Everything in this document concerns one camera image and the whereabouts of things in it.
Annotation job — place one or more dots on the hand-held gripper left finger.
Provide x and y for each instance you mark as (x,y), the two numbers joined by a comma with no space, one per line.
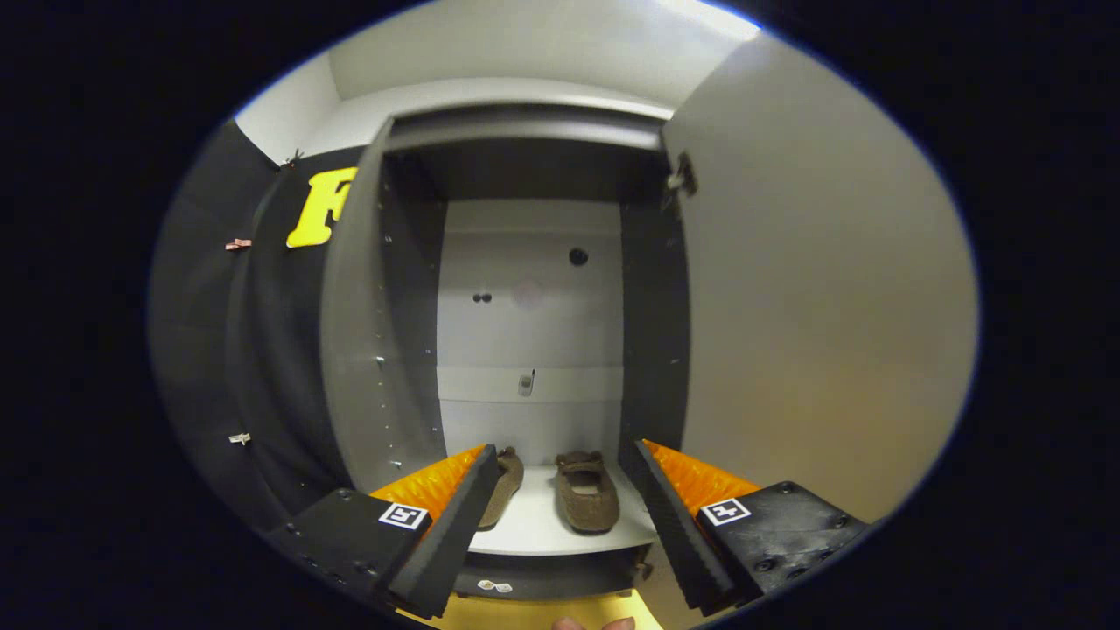
(451,534)

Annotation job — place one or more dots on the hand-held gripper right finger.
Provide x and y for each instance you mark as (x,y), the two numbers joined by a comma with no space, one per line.
(678,534)

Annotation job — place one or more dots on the brown shoe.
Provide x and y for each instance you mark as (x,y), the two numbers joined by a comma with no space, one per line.
(586,494)
(507,481)

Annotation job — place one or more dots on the grey shoe cabinet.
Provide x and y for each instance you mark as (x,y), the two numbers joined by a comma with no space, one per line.
(359,350)

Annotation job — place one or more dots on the beige shoe cabinet door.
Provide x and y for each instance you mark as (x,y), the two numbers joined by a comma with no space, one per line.
(831,306)

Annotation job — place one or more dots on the black backdrop cloth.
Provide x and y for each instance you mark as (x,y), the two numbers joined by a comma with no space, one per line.
(262,350)

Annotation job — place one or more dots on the black clip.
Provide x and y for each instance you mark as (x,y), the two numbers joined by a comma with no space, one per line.
(293,158)

